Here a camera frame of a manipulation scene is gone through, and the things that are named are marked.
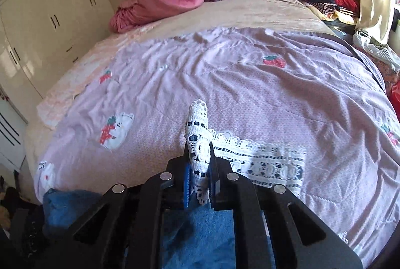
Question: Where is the pink bundled blanket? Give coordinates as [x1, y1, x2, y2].
[109, 0, 205, 34]

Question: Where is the cream wardrobe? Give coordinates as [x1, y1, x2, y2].
[0, 0, 115, 124]

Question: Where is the white plastic bag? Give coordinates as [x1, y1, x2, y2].
[353, 30, 400, 73]

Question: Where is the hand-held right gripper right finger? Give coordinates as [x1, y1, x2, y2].
[208, 142, 363, 269]

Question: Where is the purple printed quilt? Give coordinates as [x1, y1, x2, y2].
[33, 27, 400, 268]

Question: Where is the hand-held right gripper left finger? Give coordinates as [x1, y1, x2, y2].
[34, 143, 191, 269]

